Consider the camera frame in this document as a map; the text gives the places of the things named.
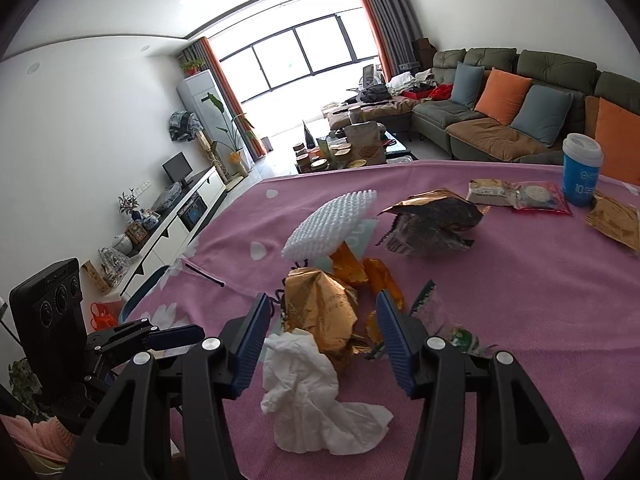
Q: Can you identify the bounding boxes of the coffee table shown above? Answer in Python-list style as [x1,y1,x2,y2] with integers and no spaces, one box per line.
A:
[292,120,416,176]

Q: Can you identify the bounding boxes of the brown foil wrapper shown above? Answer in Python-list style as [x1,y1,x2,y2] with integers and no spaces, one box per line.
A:
[585,195,640,251]

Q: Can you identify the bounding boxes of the brown paper bag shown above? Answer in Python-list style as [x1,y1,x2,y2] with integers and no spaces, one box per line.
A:
[345,121,388,166]

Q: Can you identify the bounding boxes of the white tissue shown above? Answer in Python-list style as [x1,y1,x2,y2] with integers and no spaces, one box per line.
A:
[260,327,395,456]

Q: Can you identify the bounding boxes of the dark foil snack bag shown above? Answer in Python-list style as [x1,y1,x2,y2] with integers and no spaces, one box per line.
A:
[376,189,491,257]

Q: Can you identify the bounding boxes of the black monitor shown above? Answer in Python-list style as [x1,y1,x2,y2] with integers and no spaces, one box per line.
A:
[161,152,193,186]

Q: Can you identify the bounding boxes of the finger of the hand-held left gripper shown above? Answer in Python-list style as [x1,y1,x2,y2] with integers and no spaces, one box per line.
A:
[145,324,206,356]
[87,321,161,348]

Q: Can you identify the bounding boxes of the blue-grey cushion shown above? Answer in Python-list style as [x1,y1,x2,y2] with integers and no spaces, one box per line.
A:
[450,61,486,109]
[510,84,574,148]

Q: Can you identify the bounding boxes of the pink printed blanket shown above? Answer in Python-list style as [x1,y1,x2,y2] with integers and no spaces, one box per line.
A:
[117,152,640,480]

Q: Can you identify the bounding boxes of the clear plastic wrapper green print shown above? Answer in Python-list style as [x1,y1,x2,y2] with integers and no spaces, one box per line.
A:
[410,280,496,361]

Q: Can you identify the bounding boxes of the orange cushion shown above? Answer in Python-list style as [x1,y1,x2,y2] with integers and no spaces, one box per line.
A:
[474,68,533,126]
[594,97,640,173]

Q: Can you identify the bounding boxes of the blue paper cup white lid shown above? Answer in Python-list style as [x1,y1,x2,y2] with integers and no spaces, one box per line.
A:
[562,132,603,207]

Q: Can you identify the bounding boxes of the white standing air conditioner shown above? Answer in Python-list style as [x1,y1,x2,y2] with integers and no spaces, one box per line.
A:
[176,70,226,161]

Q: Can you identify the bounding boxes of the grey and orange curtain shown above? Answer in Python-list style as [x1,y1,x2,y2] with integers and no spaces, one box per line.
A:
[180,36,268,161]
[354,0,416,78]

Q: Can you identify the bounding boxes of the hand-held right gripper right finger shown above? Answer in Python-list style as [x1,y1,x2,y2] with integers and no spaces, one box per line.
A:
[375,290,583,480]

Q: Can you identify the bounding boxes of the tall leafy potted plant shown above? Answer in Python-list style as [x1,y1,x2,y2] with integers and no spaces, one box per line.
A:
[207,95,256,181]

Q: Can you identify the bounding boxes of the large window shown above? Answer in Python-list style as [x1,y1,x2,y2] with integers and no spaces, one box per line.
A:
[207,7,378,126]

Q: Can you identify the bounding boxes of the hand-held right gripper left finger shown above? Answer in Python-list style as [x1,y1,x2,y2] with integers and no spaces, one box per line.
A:
[62,292,273,480]

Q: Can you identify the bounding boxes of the leafy houseplant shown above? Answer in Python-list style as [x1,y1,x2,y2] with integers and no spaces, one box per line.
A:
[7,357,43,411]

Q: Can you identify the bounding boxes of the beige snack packet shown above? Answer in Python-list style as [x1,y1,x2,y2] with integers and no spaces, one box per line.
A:
[466,179,521,208]

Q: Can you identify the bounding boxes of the cardboard boxes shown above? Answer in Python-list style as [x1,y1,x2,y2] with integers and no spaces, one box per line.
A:
[412,37,437,71]

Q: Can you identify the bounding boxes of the red-edged clear packet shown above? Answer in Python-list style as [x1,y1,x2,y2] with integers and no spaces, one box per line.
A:
[512,181,573,217]

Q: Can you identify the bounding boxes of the white TV cabinet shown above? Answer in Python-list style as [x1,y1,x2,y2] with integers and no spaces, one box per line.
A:
[107,165,228,301]

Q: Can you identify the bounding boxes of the vase with branches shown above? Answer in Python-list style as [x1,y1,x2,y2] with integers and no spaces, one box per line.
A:
[118,189,146,221]

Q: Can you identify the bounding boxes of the white foam fruit net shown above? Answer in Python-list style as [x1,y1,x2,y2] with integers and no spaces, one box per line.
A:
[281,190,377,261]

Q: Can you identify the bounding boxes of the red bag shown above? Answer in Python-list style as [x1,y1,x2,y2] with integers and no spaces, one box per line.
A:
[90,302,121,331]

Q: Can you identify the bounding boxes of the gold foil wrapper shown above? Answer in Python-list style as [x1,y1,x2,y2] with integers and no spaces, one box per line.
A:
[277,265,373,376]

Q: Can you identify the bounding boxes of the green sofa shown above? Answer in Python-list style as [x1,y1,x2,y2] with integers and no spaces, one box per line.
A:
[327,47,640,181]

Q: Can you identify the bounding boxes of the brown sofa cover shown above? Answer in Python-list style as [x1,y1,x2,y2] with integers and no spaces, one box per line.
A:
[445,117,566,158]

